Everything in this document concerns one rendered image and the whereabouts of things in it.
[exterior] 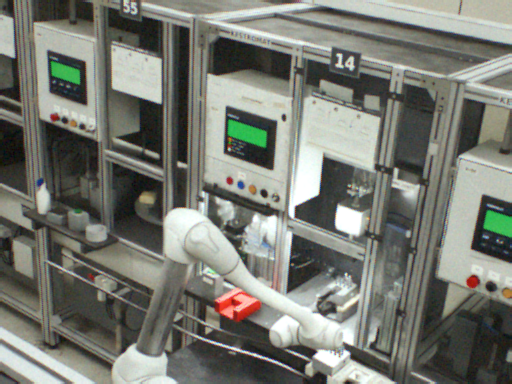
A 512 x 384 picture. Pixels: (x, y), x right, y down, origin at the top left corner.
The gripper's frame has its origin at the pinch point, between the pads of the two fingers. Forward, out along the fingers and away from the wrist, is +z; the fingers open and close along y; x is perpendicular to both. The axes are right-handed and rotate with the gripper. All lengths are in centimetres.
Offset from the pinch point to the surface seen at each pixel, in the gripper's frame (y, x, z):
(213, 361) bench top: -31, 35, -36
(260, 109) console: 76, 35, -11
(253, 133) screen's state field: 66, 36, -14
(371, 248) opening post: 34.7, -20.3, -11.0
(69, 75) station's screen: 65, 142, -14
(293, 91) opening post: 85, 21, -9
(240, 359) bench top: -31.4, 27.9, -26.9
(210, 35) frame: 98, 63, -8
